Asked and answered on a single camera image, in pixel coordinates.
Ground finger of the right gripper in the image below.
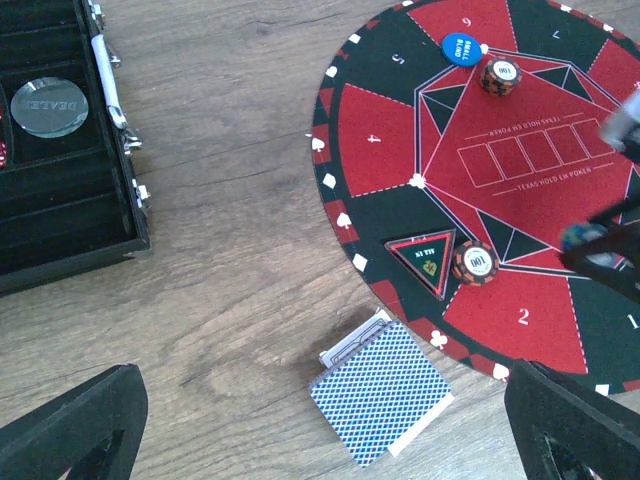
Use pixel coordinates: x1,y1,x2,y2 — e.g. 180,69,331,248
560,194,639,303

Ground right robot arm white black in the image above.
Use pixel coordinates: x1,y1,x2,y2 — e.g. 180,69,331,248
560,92,639,302

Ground blue small blind button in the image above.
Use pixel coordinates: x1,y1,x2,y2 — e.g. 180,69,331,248
441,32,483,68

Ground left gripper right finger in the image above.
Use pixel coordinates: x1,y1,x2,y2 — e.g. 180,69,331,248
504,360,639,479

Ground clear round dealer button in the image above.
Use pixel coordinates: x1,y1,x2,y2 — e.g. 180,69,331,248
10,77,89,139

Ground triangular all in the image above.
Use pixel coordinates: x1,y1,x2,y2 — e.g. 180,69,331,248
384,229,456,301

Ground white playing card box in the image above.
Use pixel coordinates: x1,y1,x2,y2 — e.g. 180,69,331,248
319,309,393,368

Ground black poker chip case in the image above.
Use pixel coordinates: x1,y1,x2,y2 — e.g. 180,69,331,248
1,1,151,295

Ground red dice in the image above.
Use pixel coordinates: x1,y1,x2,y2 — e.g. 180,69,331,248
0,109,8,170

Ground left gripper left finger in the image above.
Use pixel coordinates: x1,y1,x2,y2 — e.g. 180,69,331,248
1,364,148,479

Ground brown 100 chips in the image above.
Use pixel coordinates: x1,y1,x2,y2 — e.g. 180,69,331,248
451,240,499,286
479,57,522,97

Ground round red black poker mat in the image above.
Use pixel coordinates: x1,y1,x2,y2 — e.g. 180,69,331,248
311,1,639,395

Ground teal chips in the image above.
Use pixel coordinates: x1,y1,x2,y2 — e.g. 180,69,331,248
561,223,607,252

